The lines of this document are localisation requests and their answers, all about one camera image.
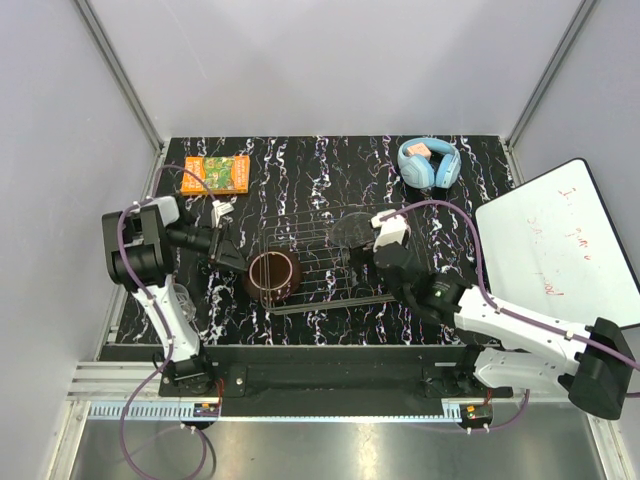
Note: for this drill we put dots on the clear glass bowl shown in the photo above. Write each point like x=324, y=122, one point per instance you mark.
x=353, y=230

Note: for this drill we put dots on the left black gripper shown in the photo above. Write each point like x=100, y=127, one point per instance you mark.
x=223, y=250

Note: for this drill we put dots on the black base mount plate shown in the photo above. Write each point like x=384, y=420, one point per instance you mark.
x=326, y=374

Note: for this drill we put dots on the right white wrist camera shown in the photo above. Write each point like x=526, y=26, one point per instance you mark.
x=391, y=228

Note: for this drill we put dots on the white whiteboard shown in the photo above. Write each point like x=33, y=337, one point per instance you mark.
x=550, y=246

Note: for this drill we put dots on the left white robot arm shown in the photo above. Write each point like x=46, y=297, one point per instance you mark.
x=138, y=245

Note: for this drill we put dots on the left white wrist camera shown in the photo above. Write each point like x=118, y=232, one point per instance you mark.
x=219, y=210

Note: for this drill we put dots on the wire dish rack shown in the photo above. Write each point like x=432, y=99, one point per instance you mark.
x=327, y=278

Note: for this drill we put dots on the pink cube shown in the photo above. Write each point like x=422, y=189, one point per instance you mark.
x=420, y=149

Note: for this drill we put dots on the clear drinking glass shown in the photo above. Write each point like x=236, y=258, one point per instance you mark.
x=185, y=302

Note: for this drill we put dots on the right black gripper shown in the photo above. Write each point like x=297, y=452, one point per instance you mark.
x=360, y=257

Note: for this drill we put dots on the red floral plate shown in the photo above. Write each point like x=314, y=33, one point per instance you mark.
x=273, y=276

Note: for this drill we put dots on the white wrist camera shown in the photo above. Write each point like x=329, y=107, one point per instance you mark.
x=219, y=210
x=391, y=228

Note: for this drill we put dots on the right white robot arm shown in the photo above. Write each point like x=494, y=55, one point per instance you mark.
x=592, y=364

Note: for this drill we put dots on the light blue headphones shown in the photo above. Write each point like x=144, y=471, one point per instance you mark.
x=440, y=171

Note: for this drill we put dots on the orange book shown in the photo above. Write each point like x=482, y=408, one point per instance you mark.
x=223, y=175

